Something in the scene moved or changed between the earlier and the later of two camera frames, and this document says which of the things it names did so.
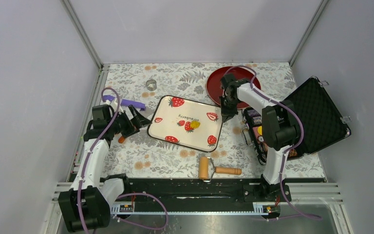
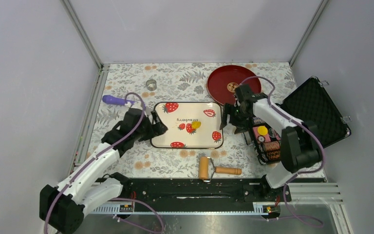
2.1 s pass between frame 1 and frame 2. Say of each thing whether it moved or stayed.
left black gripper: moved
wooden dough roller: stayed
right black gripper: moved
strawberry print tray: stayed
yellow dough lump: stayed
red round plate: stayed
